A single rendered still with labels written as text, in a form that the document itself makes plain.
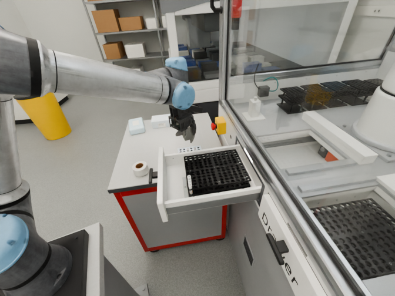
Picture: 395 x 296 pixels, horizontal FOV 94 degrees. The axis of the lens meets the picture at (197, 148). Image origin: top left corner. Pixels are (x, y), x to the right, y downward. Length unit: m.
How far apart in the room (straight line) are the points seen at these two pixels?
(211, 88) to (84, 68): 1.08
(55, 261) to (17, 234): 0.15
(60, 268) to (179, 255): 0.93
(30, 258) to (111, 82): 0.46
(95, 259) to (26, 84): 0.55
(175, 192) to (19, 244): 0.43
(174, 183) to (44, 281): 0.45
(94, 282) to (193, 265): 0.85
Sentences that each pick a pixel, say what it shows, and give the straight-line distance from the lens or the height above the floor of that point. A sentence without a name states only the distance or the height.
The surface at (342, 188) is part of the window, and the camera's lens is 0.40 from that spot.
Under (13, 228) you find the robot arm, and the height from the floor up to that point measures 1.02.
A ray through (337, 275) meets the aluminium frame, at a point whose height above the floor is 0.99.
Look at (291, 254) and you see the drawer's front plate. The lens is 0.55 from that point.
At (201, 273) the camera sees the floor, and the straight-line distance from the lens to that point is 1.46.
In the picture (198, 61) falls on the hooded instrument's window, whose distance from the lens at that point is 1.36.
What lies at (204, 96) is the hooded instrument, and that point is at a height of 0.86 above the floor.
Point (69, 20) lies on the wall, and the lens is 5.22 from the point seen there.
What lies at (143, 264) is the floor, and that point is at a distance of 1.55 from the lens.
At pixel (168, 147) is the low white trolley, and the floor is 0.76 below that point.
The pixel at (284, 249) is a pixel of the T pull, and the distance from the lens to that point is 0.55.
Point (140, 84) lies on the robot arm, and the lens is 0.47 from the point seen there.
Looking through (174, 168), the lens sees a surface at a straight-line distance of 0.81.
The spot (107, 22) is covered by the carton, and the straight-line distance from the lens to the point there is 4.47.
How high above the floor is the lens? 1.39
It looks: 38 degrees down
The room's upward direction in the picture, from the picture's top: 4 degrees counter-clockwise
